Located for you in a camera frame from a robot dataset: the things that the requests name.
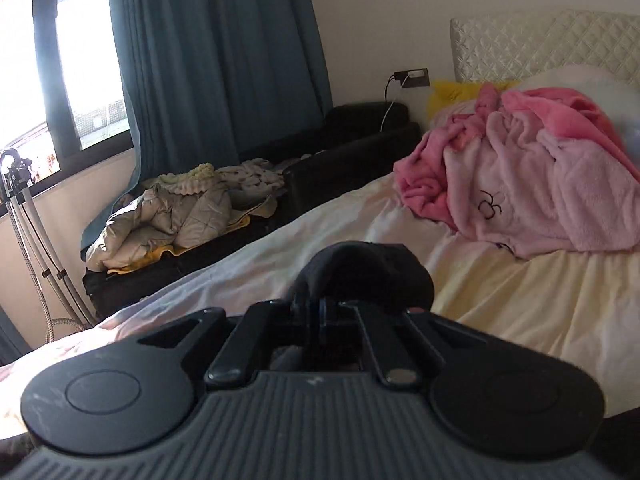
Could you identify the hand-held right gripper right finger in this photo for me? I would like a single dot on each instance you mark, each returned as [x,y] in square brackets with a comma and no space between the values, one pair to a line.
[385,350]

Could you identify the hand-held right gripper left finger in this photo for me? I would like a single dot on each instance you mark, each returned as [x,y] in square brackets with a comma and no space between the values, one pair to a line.
[235,345]

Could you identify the black garment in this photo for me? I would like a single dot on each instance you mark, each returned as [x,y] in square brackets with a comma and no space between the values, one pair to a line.
[375,270]

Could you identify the yellow cloth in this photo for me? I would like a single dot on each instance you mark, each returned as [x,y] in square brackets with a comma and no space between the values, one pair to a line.
[145,257]

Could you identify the beige quilted jacket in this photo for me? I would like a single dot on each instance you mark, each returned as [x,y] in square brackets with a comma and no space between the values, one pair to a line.
[165,220]

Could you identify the bed with pastel sheet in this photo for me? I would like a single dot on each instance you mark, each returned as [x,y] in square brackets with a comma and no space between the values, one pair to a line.
[525,300]

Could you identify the white patterned blanket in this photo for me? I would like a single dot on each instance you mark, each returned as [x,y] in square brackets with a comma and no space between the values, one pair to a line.
[250,175]

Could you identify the cream knit cloth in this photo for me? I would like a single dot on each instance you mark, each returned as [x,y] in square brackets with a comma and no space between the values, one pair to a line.
[190,177]

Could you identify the blue curtain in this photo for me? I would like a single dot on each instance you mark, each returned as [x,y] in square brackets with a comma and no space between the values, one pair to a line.
[215,60]
[10,335]

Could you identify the black sofa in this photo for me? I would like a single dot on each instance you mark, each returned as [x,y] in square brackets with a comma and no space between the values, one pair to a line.
[345,125]

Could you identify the pink fleece blanket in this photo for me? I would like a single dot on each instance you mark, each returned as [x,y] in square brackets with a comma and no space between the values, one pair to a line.
[550,185]

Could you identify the yellow pillow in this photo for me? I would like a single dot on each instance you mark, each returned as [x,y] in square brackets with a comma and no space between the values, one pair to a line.
[450,92]

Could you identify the garment steamer stand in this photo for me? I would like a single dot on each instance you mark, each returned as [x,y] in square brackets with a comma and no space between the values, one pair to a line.
[17,167]

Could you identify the dark framed window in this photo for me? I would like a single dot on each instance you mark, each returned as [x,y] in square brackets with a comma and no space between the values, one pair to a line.
[85,60]

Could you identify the white quilted headboard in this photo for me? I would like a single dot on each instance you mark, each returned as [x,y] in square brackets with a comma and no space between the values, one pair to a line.
[525,40]

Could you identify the wall socket with charger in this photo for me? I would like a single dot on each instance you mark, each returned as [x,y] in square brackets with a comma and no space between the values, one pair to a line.
[417,78]

